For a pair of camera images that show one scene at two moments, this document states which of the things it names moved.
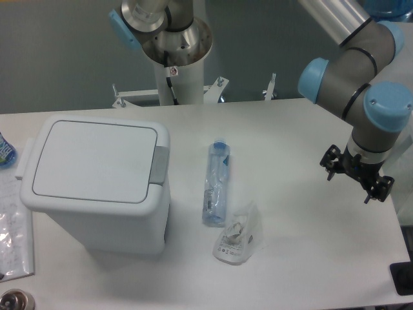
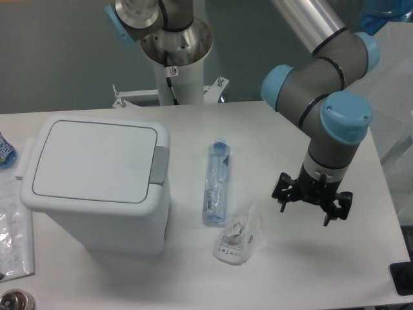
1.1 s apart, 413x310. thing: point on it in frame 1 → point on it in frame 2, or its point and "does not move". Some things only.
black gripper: (366, 173) → (314, 191)
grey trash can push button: (160, 165) does not move
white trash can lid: (91, 165) does not move
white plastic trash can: (106, 181) does not move
